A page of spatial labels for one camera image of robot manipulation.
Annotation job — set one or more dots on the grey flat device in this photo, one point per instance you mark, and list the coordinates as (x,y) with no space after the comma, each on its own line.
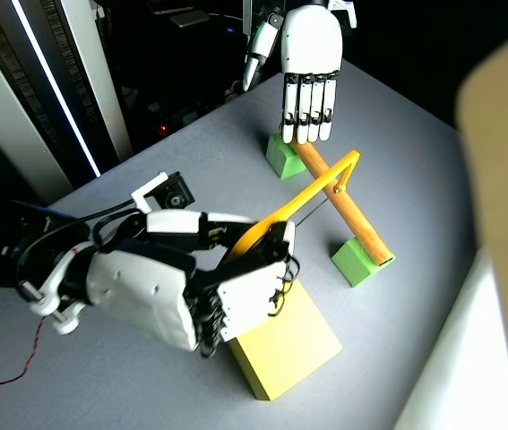
(189,19)

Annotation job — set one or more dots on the black wrist camera, white bracket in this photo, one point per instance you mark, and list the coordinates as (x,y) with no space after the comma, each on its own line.
(173,197)

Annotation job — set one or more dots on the round wooden dowel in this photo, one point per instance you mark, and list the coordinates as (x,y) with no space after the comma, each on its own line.
(361,224)

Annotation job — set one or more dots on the blurred tan board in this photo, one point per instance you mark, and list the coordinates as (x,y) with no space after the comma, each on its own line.
(504,157)

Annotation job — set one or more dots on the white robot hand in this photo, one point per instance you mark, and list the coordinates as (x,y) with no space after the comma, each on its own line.
(312,40)
(146,286)

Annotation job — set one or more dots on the large yellow wooden block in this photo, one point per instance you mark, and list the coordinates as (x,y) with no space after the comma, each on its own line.
(289,349)

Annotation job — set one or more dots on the dark phone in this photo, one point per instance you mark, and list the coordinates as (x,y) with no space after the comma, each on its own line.
(170,5)

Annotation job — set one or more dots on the grey table cloth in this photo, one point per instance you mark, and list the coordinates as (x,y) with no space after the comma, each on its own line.
(392,134)

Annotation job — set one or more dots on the white board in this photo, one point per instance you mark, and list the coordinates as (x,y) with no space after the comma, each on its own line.
(459,358)

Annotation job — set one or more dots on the green wooden support block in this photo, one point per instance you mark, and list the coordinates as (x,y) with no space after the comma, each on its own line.
(282,157)
(352,264)

